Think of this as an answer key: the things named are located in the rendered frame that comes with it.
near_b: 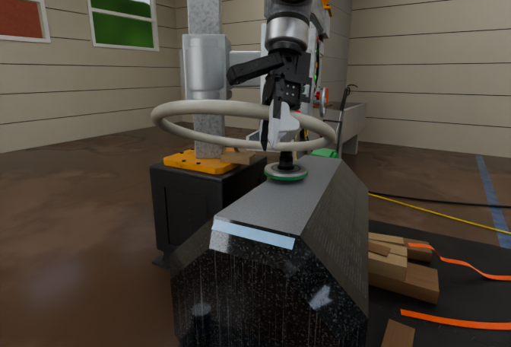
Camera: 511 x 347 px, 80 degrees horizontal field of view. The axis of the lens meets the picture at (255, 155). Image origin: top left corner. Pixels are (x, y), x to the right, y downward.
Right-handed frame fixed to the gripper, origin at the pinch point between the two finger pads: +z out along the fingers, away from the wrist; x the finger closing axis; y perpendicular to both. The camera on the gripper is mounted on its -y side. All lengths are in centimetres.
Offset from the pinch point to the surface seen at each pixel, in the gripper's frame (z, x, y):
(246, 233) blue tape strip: 25, 47, 10
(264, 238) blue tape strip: 25, 43, 15
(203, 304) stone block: 54, 63, 0
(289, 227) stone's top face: 21, 42, 24
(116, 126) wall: -103, 698, -162
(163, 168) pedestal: 2, 148, -25
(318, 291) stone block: 39, 33, 32
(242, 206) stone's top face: 16, 62, 11
